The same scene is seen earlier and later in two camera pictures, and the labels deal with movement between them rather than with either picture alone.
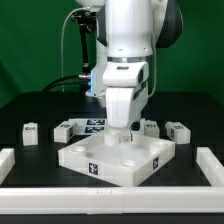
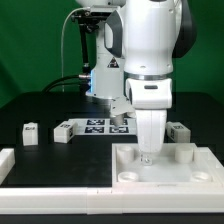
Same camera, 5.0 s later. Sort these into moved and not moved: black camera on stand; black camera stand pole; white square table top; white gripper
Moved: white gripper; white square table top
Not moved: black camera on stand; black camera stand pole
